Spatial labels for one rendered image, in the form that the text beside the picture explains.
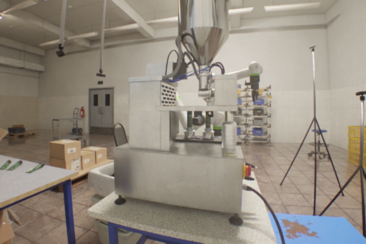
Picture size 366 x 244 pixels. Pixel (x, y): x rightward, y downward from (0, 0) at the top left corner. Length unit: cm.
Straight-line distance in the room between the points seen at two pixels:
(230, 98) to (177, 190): 43
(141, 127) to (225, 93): 41
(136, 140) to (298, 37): 688
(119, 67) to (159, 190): 756
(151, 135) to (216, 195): 37
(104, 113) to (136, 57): 296
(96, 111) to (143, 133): 807
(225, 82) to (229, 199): 45
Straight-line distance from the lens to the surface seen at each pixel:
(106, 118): 845
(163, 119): 76
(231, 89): 65
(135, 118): 83
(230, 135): 82
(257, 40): 693
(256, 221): 85
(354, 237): 122
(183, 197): 79
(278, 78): 671
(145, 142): 82
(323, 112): 714
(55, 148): 332
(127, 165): 85
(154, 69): 100
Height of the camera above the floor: 121
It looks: level
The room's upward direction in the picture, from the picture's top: straight up
